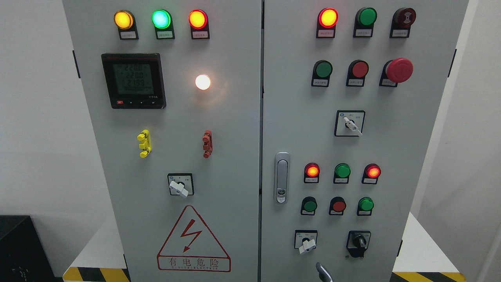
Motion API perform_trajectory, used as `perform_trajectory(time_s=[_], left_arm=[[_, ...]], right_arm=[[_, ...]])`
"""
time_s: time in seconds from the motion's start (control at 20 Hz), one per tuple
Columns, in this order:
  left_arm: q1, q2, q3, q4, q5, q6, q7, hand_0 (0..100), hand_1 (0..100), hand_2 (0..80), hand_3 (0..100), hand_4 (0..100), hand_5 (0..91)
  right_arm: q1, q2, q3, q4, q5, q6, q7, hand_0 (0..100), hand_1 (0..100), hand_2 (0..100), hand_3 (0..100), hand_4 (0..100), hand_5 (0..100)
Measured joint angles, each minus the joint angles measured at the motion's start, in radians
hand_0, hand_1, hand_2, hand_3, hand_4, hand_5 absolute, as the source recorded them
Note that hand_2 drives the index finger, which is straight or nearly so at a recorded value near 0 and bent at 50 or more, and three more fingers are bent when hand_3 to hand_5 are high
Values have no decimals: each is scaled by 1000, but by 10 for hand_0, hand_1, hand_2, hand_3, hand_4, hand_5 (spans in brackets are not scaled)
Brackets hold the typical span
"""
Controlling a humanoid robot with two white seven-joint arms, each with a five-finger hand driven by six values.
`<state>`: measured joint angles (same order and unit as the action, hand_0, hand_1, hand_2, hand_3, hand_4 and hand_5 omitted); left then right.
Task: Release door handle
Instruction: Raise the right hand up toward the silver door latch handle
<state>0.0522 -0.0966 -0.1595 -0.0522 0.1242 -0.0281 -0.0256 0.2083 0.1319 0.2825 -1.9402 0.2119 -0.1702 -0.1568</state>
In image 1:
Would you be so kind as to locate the red emergency stop button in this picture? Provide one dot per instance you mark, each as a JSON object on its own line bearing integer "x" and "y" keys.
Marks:
{"x": 396, "y": 71}

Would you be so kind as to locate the red push button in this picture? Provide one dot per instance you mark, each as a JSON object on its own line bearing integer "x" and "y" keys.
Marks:
{"x": 337, "y": 206}
{"x": 357, "y": 72}

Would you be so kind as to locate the green indicator middle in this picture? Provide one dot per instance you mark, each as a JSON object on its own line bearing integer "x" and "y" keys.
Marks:
{"x": 341, "y": 174}

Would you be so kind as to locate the white selector switch left door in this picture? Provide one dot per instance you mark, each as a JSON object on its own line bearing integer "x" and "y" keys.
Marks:
{"x": 181, "y": 184}

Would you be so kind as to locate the white selector switch upper right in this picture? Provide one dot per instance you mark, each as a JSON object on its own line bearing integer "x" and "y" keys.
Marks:
{"x": 349, "y": 122}

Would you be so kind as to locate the red push button upper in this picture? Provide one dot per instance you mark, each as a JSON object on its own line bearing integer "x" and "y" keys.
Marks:
{"x": 357, "y": 72}

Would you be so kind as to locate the green push button upper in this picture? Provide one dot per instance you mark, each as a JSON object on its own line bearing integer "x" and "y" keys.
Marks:
{"x": 321, "y": 73}

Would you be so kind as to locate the grey left cabinet door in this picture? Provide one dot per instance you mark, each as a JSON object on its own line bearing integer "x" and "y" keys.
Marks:
{"x": 226, "y": 183}

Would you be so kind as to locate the red indicator light left door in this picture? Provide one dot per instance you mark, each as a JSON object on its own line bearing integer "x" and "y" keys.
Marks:
{"x": 199, "y": 27}

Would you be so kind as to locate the white platform hazard striped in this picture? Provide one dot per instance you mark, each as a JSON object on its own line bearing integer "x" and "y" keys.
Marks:
{"x": 420, "y": 259}

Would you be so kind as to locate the white selector switch lower right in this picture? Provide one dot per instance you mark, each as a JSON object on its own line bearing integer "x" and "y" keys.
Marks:
{"x": 305, "y": 240}

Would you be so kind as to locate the grey cabinet door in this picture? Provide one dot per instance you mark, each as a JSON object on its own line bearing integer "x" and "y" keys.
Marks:
{"x": 300, "y": 119}
{"x": 226, "y": 183}

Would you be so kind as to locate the red indicator light top right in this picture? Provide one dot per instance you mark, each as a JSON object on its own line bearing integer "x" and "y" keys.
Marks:
{"x": 326, "y": 23}

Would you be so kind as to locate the red terminal connector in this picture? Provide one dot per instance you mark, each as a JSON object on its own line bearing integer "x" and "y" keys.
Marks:
{"x": 207, "y": 143}

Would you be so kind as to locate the yellow indicator light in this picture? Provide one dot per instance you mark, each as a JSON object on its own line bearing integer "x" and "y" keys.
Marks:
{"x": 126, "y": 24}

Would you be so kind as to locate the white selector switch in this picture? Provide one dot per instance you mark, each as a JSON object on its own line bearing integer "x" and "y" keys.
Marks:
{"x": 305, "y": 240}
{"x": 349, "y": 122}

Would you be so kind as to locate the green lit indicator light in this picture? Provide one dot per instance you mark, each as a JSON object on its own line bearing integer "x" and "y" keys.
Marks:
{"x": 163, "y": 23}

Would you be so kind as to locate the white lit indicator light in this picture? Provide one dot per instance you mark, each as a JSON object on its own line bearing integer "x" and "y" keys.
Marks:
{"x": 203, "y": 82}

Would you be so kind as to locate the grey right cabinet door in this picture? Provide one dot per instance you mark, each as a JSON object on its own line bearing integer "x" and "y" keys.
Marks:
{"x": 300, "y": 119}

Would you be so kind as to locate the black digital power meter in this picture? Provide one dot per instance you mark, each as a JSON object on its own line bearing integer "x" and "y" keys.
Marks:
{"x": 134, "y": 80}

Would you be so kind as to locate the yellow terminal connector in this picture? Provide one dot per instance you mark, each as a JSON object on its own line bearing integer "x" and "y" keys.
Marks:
{"x": 144, "y": 143}

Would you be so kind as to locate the red lit indicator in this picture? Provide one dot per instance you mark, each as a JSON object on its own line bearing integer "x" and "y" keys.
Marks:
{"x": 311, "y": 173}
{"x": 371, "y": 174}

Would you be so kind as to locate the black box lower left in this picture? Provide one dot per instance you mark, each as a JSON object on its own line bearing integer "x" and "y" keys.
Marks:
{"x": 22, "y": 257}

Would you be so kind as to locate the red lit indicator left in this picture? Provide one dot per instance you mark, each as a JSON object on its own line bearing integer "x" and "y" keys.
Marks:
{"x": 311, "y": 173}

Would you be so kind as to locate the red electric warning sticker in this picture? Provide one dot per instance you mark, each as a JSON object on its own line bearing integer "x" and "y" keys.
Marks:
{"x": 192, "y": 246}

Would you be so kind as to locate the green push button lower right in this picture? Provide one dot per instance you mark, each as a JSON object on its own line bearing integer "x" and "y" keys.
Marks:
{"x": 365, "y": 206}

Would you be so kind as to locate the red push button lower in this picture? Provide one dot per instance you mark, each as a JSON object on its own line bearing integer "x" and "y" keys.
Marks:
{"x": 337, "y": 206}

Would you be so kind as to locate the dark red buzzer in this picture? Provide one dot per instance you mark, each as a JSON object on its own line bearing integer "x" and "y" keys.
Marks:
{"x": 401, "y": 23}

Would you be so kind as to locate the silver door handle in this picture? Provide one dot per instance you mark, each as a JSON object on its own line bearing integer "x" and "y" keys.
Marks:
{"x": 281, "y": 169}

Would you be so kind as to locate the grey robot hand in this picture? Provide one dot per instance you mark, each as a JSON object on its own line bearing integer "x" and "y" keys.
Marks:
{"x": 324, "y": 274}

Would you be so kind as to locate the black key switch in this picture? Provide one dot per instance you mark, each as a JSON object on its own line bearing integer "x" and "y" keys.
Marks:
{"x": 357, "y": 242}

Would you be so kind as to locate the green indicator top right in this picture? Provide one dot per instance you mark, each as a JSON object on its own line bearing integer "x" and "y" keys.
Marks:
{"x": 364, "y": 22}

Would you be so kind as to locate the red lit indicator right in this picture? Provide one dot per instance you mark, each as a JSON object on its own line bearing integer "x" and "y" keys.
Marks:
{"x": 371, "y": 174}

